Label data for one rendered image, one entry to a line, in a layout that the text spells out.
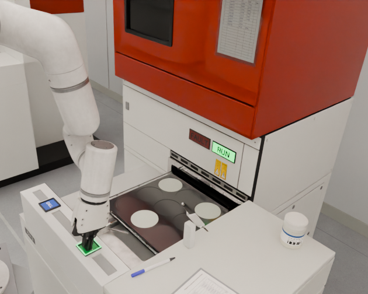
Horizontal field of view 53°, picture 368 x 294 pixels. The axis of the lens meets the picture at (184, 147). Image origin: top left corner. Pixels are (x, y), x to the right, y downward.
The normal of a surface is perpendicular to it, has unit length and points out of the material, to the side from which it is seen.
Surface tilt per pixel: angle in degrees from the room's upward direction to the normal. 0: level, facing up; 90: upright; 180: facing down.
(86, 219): 89
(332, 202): 90
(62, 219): 0
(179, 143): 90
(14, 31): 88
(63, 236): 0
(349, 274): 0
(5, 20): 79
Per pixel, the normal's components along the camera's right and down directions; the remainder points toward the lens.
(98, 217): 0.69, 0.42
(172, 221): 0.06, -0.88
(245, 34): -0.73, 0.29
